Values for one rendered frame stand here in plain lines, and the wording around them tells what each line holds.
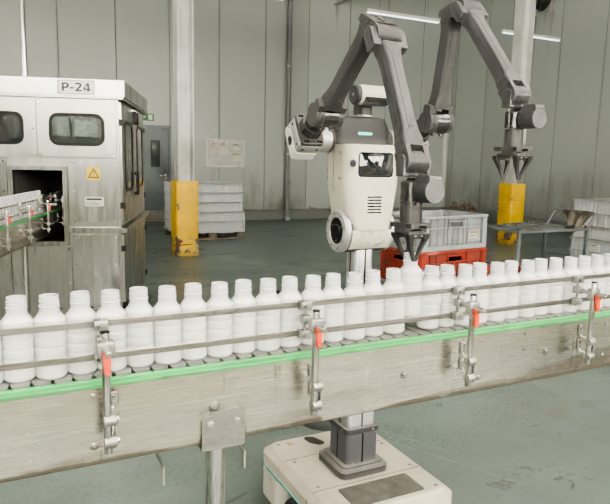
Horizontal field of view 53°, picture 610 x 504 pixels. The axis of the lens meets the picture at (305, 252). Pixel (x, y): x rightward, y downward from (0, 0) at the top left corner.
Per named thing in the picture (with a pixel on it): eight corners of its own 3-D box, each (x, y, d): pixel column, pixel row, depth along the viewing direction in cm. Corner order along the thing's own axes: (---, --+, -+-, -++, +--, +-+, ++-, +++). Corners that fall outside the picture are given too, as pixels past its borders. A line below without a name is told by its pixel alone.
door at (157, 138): (125, 224, 1289) (123, 123, 1257) (124, 224, 1297) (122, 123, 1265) (172, 223, 1333) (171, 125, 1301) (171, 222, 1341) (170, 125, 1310)
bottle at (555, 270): (551, 315, 179) (556, 260, 177) (536, 310, 185) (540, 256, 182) (566, 313, 182) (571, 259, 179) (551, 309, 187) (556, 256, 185)
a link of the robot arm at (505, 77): (472, 14, 206) (446, 10, 201) (482, -1, 202) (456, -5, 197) (526, 109, 188) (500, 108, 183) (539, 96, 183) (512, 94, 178)
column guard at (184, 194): (175, 256, 886) (174, 180, 869) (168, 252, 921) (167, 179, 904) (201, 255, 903) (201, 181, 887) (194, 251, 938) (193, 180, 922)
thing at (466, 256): (419, 288, 376) (421, 253, 373) (377, 277, 410) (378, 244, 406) (486, 279, 409) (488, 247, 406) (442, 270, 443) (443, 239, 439)
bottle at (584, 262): (593, 311, 185) (598, 258, 182) (572, 310, 186) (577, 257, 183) (586, 306, 191) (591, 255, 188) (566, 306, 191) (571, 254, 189)
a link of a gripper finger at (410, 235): (408, 263, 153) (409, 226, 152) (392, 260, 159) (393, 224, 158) (430, 262, 156) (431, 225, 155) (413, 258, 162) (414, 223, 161)
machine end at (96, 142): (20, 295, 622) (10, 95, 592) (150, 294, 641) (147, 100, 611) (-46, 341, 466) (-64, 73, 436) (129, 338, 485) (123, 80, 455)
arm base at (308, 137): (323, 146, 210) (316, 117, 214) (333, 134, 203) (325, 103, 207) (300, 146, 206) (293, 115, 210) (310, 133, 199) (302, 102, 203)
